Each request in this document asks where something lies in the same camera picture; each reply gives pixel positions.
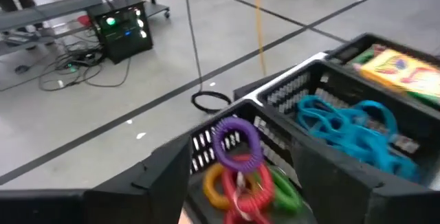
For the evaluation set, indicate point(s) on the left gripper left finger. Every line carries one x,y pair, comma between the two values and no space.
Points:
137,200

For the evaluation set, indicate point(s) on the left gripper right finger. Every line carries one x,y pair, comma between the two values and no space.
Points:
343,200

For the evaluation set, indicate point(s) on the yellow crayon box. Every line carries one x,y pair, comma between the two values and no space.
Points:
366,57
398,69

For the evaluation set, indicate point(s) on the white floor scrap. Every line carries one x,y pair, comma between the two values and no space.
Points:
212,84
141,135
129,121

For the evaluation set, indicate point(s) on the black computer tower with lights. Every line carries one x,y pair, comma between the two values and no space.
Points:
120,35

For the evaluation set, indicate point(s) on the small red object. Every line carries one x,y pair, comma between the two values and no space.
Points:
83,20

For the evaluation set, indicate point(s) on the grey low cart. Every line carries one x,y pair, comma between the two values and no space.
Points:
51,9

